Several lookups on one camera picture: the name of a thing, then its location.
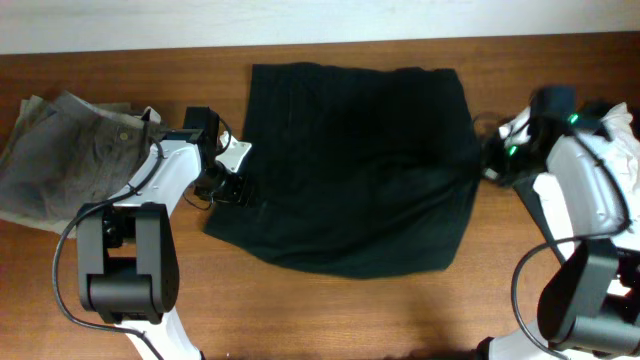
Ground black shorts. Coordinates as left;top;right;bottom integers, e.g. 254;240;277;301
204;63;480;279

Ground grey folded shorts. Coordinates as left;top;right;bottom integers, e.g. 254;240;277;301
0;89;169;221

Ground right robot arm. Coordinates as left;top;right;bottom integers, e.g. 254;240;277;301
477;85;639;359

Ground dark green garment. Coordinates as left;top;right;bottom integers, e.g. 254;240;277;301
532;102;639;251

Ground white crumpled shirt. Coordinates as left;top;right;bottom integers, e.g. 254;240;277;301
527;106;629;260

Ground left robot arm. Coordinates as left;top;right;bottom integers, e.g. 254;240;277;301
72;107;251;359

